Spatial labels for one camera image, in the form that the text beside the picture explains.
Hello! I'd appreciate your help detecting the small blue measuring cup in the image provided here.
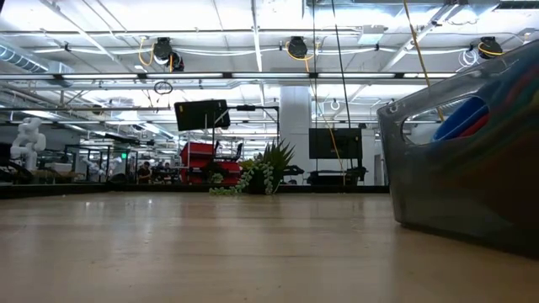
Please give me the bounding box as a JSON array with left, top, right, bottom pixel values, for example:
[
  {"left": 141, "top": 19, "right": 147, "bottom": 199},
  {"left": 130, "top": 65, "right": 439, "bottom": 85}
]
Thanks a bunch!
[{"left": 432, "top": 96, "right": 489, "bottom": 142}]

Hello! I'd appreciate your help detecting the grey transparent basket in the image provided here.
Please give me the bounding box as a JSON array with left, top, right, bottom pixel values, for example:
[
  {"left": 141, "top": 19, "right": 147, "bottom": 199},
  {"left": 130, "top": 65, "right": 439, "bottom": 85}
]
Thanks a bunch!
[{"left": 376, "top": 40, "right": 539, "bottom": 258}]

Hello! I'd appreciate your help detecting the potted succulent plant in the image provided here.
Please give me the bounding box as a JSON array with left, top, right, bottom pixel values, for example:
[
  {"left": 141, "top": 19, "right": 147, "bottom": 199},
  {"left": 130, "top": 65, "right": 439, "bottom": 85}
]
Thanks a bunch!
[{"left": 209, "top": 141, "right": 296, "bottom": 197}]

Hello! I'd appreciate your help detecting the white pillar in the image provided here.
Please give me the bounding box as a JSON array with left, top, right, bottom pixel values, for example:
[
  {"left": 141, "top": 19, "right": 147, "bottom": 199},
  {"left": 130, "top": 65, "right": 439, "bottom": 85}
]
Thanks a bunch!
[{"left": 279, "top": 86, "right": 312, "bottom": 169}]

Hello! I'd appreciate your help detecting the black gantry stand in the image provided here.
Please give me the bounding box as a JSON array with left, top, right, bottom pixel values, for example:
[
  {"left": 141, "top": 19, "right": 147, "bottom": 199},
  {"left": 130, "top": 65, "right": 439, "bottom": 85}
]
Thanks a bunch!
[{"left": 211, "top": 104, "right": 281, "bottom": 169}]

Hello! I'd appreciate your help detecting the red tool cart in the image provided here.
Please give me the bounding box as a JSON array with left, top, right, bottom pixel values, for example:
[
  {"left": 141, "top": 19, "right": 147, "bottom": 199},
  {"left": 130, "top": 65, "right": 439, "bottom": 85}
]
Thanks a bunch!
[{"left": 179, "top": 141, "right": 244, "bottom": 186}]

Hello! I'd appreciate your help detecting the black flat screen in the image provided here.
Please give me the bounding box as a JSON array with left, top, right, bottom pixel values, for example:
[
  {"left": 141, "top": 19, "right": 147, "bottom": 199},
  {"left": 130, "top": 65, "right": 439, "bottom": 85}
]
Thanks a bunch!
[{"left": 173, "top": 99, "right": 232, "bottom": 133}]

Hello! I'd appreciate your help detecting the long horizontal light bar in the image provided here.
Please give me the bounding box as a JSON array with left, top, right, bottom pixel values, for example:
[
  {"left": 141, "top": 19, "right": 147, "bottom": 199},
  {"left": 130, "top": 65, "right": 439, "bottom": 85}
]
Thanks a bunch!
[{"left": 0, "top": 72, "right": 458, "bottom": 82}]

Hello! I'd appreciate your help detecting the person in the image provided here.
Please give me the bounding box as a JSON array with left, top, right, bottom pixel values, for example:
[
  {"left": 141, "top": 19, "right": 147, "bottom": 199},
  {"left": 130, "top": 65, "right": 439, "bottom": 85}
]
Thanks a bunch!
[{"left": 137, "top": 161, "right": 152, "bottom": 185}]

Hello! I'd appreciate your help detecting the thin yellow hanging cable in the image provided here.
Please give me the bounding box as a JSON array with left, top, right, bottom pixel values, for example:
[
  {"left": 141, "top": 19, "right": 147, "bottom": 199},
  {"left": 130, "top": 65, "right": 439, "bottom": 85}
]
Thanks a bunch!
[{"left": 313, "top": 83, "right": 346, "bottom": 186}]

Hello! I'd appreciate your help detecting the black ceiling cable reel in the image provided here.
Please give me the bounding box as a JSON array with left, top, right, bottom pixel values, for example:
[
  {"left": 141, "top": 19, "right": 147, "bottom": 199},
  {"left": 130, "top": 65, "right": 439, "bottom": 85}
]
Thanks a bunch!
[
  {"left": 479, "top": 36, "right": 504, "bottom": 61},
  {"left": 152, "top": 37, "right": 185, "bottom": 73},
  {"left": 287, "top": 36, "right": 308, "bottom": 60}
]

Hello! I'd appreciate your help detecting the black hanging cable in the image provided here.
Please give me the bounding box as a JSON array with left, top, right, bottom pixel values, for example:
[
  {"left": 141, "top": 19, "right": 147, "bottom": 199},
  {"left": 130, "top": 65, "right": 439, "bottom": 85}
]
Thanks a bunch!
[{"left": 330, "top": 0, "right": 355, "bottom": 130}]

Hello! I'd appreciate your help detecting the thick yellow hanging cable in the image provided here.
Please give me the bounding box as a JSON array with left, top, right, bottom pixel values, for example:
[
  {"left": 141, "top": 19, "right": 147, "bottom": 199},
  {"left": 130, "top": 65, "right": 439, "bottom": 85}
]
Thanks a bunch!
[{"left": 402, "top": 0, "right": 446, "bottom": 123}]

